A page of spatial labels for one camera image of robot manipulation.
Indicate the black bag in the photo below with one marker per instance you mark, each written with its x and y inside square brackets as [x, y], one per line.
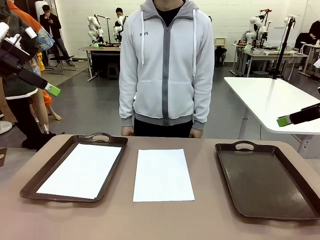
[220, 56]

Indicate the bystander in olive jacket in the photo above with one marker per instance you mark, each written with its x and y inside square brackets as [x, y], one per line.
[20, 112]

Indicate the black chair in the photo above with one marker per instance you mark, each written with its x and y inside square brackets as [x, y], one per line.
[62, 58]

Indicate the person's right forearm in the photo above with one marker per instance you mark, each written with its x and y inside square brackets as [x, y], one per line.
[127, 105]

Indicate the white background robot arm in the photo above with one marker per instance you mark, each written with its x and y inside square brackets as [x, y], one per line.
[255, 25]
[117, 28]
[93, 27]

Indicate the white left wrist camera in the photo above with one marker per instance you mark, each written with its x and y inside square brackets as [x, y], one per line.
[10, 41]

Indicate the white background desk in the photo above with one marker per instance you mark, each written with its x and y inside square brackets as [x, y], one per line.
[311, 46]

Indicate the bystander beside white robot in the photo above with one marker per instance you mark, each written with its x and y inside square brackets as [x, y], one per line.
[119, 12]

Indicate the white table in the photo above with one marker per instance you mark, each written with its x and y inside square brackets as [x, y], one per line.
[262, 100]

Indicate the black stool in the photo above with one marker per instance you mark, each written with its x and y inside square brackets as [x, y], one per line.
[113, 70]

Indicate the figure in orange coat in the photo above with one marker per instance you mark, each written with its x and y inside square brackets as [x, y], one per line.
[46, 37]

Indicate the man in black sweater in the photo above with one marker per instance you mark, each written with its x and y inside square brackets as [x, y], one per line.
[315, 30]

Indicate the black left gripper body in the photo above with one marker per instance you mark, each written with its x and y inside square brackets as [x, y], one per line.
[10, 61]

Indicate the brown plastic serving tray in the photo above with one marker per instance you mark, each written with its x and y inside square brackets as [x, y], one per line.
[117, 150]
[265, 185]

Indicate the white A4 paper stack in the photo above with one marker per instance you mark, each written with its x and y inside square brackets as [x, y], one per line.
[162, 175]

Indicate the white tower appliance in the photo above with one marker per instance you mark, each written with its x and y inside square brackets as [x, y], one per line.
[38, 5]

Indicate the man in black clothes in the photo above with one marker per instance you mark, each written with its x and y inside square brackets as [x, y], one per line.
[53, 27]

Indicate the white A4 paper sheet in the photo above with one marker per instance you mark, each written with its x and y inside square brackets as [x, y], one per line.
[80, 170]

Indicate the person in grey hoodie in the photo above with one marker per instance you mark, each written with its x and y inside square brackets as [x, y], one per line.
[166, 62]

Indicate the beige box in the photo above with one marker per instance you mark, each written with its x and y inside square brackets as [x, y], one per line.
[220, 41]

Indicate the black tripod stand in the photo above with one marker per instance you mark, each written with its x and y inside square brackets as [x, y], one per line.
[283, 47]

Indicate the person's left forearm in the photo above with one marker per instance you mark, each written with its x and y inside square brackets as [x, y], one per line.
[203, 105]

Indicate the grey background desk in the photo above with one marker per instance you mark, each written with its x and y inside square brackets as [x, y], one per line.
[105, 48]
[265, 53]

